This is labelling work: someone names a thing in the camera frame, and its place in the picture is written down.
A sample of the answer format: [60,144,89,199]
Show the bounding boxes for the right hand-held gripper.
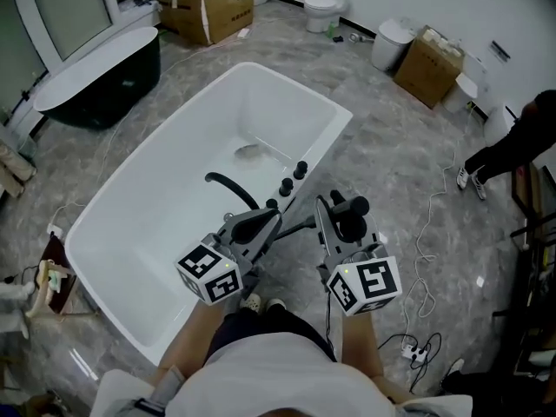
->
[315,195,403,317]

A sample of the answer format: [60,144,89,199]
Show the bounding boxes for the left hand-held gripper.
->
[175,208,283,307]

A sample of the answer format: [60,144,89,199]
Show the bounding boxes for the person's left forearm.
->
[156,300,227,380]

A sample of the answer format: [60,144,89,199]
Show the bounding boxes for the person's right forearm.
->
[338,313,386,380]

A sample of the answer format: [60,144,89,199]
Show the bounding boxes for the white rectangular bathtub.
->
[63,61,354,367]

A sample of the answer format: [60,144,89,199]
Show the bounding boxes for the dark green oval bathtub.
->
[33,26,162,129]

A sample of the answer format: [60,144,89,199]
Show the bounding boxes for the black curved faucet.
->
[204,171,258,211]

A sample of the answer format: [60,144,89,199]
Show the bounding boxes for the person's black trousers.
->
[206,308,338,362]

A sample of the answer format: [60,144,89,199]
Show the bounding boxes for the white power strip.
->
[401,343,429,362]

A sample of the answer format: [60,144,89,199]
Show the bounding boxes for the person's white shirt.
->
[89,330,474,417]

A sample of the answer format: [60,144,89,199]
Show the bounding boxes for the cardboard box with white fittings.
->
[394,24,466,109]

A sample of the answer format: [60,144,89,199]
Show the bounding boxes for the white round bin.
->
[372,17,416,72]

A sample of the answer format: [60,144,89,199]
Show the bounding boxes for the black metal rack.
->
[493,162,556,377]

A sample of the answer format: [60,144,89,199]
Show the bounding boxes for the brown wooden stool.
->
[41,232,80,316]

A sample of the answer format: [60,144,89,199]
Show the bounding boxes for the large open cardboard box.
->
[156,0,255,46]

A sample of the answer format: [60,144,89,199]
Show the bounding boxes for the cream curved tube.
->
[24,259,76,320]

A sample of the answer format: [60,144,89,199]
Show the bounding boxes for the white two-piece toilet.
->
[303,0,351,33]

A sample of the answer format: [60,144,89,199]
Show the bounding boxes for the white plush toy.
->
[0,281,35,303]

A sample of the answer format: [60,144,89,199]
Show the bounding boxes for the large white framed window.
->
[0,0,162,77]

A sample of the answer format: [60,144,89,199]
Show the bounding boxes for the long white cable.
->
[401,102,474,342]

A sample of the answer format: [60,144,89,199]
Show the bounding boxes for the black power cable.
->
[377,331,444,394]

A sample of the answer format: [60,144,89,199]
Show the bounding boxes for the grey shoulder strap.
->
[134,365,183,417]

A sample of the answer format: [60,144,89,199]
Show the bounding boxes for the black wall socket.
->
[490,40,513,63]

